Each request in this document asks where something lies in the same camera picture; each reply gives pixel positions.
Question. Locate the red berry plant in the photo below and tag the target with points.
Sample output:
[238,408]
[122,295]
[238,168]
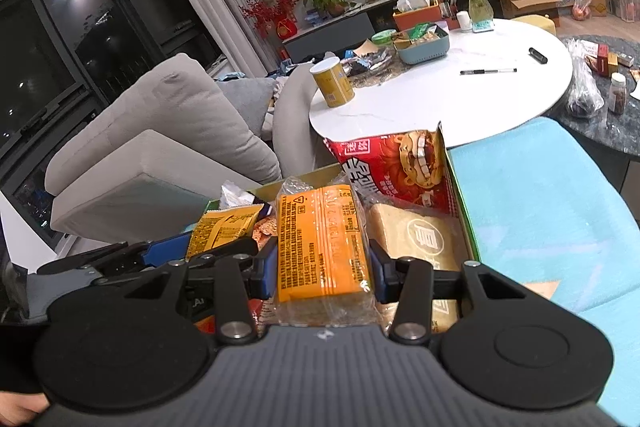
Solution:
[272,9]

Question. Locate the yellow and red snack packet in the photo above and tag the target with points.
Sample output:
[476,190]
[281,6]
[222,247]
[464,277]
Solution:
[220,229]

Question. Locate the person's left hand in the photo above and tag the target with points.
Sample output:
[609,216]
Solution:
[20,409]

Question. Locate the green round lid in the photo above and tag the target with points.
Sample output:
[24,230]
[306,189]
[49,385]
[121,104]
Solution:
[382,38]

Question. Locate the plastic bag with dark contents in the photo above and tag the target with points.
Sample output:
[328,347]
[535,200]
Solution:
[585,87]

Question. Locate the white paper sheet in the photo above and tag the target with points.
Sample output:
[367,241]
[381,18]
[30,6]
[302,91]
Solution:
[636,89]

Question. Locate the clear storage box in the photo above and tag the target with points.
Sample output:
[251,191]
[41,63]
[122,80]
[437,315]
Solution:
[625,4]

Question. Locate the green cardboard box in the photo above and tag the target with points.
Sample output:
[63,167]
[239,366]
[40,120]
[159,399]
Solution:
[462,207]

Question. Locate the orange bread packet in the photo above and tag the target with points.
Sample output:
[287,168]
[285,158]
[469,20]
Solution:
[320,247]

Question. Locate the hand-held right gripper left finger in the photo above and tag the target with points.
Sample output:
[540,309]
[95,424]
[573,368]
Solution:
[269,269]

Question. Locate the orange tissue box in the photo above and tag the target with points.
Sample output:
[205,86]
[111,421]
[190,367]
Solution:
[415,12]

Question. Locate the grey sofa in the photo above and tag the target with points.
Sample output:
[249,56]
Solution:
[165,142]

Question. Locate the white round table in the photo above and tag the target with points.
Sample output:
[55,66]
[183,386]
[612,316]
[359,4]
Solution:
[450,107]

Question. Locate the clear round biscuit packet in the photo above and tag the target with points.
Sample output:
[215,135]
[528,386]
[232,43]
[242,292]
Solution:
[262,229]

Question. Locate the white and green crinkled packet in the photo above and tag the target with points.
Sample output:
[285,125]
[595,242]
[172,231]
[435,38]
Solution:
[232,197]

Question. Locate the small white cup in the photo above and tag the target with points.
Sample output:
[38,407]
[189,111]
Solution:
[464,22]

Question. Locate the yellow stool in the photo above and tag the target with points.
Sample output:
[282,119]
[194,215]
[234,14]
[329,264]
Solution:
[535,24]

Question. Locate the brown jar with white lid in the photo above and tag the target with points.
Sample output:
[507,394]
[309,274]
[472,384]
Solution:
[617,97]

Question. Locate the dark television cabinet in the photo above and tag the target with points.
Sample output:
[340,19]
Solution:
[340,32]

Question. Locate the black pen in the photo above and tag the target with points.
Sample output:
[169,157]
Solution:
[487,71]

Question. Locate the dark glass sliding door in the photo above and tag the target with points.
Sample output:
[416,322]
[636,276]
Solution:
[75,32]

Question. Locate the red checkered-edge snack packet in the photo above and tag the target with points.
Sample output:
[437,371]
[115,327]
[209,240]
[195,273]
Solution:
[395,167]

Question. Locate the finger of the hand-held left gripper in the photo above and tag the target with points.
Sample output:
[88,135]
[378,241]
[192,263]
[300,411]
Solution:
[170,249]
[225,252]

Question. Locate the pale sliced bread packet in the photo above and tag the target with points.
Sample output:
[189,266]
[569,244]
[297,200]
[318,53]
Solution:
[420,232]

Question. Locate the dark marble round table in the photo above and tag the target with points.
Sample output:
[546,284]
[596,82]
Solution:
[600,132]

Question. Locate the pile of dark snack wrappers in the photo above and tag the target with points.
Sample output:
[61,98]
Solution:
[370,64]

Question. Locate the gold cylindrical can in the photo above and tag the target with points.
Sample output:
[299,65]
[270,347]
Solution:
[334,84]

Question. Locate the small red box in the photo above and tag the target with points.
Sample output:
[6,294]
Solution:
[607,59]

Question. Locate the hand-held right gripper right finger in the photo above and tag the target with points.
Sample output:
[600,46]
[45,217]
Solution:
[378,272]

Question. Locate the open cardboard box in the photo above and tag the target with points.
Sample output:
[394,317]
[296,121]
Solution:
[527,2]

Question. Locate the blue snack tray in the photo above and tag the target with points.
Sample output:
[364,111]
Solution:
[422,49]

